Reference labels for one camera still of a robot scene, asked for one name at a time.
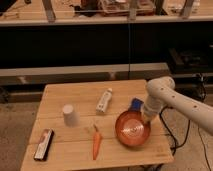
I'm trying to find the orange carrot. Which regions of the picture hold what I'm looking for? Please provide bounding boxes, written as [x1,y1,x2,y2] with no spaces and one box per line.
[93,126,102,160]

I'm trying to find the wooden table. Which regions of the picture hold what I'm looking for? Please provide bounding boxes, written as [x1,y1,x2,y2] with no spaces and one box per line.
[21,80,173,171]

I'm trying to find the orange ceramic bowl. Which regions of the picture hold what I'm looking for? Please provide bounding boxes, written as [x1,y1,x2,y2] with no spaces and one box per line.
[115,110,151,147]

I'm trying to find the white plastic bottle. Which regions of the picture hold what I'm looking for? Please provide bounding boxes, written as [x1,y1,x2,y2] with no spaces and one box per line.
[96,88,112,114]

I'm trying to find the blue sponge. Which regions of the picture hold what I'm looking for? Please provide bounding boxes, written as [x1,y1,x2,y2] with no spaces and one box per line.
[129,98,143,111]

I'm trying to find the white paper cup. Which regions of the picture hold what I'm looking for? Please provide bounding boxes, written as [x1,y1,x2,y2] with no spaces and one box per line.
[62,104,78,127]

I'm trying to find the black cable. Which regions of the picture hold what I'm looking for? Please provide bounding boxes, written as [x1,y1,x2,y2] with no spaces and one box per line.
[159,106,191,156]

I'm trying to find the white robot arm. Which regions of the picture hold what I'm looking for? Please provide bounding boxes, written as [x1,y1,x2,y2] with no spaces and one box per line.
[142,76,213,136]

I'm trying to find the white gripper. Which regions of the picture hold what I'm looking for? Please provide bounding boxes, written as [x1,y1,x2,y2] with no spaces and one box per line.
[142,95,163,124]

